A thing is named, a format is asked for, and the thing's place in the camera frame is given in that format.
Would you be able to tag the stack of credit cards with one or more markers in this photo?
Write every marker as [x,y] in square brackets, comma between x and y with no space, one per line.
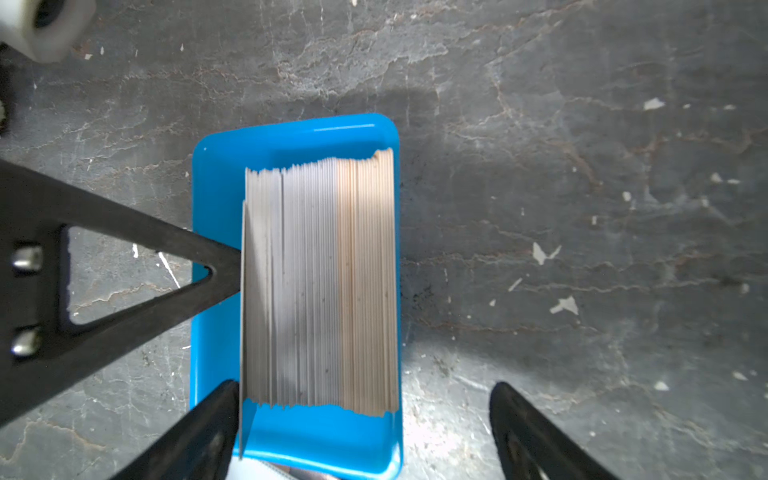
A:
[319,315]

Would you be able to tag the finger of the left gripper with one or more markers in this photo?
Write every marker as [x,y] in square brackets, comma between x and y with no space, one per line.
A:
[43,351]

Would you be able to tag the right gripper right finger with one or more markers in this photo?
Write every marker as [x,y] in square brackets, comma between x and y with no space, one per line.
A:
[530,446]

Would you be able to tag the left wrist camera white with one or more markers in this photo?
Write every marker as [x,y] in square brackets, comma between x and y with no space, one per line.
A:
[44,31]

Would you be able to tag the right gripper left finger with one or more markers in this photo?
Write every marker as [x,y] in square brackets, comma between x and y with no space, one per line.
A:
[199,446]

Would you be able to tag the blue card box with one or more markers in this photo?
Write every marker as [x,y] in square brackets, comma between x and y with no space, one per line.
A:
[216,180]

